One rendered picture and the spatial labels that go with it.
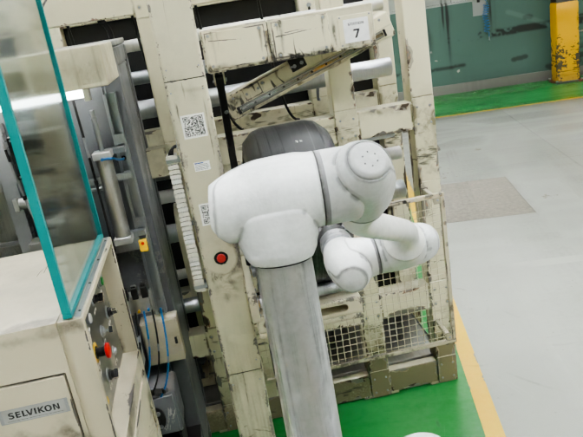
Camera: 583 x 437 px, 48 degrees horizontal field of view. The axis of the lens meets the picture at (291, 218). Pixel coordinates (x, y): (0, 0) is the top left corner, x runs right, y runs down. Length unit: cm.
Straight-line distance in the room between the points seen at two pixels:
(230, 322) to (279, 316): 117
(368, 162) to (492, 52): 1036
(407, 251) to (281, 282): 56
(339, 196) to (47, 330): 73
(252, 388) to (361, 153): 150
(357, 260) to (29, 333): 75
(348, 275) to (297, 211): 54
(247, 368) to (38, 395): 99
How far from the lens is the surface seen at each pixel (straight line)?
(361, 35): 239
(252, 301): 214
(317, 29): 236
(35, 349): 151
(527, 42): 1149
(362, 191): 105
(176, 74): 206
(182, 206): 215
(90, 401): 156
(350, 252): 161
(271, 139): 209
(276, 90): 248
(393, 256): 161
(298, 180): 106
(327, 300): 222
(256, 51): 233
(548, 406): 317
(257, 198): 105
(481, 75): 1138
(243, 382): 241
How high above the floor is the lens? 182
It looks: 18 degrees down
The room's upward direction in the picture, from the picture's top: 9 degrees counter-clockwise
